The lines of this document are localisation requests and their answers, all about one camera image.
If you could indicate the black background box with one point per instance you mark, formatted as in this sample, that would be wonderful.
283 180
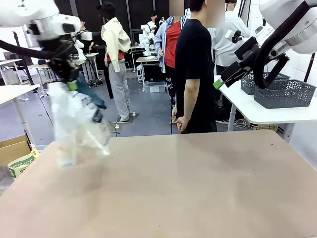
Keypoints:
154 73

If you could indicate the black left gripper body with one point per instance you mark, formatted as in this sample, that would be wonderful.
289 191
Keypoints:
64 62

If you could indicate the cardboard box with green print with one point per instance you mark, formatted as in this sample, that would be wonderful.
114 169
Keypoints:
22 164

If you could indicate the clear plastic storage box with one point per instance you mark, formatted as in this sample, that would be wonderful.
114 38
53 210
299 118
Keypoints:
154 88

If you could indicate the grey plastic lattice basket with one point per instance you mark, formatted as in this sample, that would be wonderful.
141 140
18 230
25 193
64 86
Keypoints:
284 96
247 84

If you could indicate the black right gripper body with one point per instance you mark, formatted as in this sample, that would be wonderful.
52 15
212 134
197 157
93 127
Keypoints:
247 53

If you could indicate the bystander in white T-shirt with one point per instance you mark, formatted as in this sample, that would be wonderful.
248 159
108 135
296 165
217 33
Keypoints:
153 24

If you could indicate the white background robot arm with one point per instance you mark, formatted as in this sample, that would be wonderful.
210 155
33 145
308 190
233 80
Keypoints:
146 29
79 47

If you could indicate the flat mannequin stand base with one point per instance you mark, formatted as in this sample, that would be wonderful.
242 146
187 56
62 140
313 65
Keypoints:
126 121

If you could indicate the woman in red top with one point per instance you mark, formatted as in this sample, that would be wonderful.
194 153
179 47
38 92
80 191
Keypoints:
172 37

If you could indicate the mannequin with cream jacket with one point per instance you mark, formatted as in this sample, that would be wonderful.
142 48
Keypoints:
115 42

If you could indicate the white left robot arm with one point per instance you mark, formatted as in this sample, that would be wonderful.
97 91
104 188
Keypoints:
24 10

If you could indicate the person in black T-shirt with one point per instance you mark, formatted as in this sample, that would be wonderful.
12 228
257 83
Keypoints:
195 62

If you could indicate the person's right forearm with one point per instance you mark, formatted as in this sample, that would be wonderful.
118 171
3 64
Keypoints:
192 99

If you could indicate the plain brown cardboard box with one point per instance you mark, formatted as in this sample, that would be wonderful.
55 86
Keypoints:
15 148

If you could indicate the bystander in white dress shirt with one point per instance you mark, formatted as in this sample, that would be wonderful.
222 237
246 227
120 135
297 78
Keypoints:
223 49

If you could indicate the person's right hand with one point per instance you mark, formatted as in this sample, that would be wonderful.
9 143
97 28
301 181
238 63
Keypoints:
182 124

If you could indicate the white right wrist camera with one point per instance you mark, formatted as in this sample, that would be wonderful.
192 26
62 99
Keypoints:
229 34

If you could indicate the white side table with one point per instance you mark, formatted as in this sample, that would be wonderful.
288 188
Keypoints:
272 115

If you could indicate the white table with pole leg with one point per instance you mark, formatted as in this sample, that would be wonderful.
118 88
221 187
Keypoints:
15 91

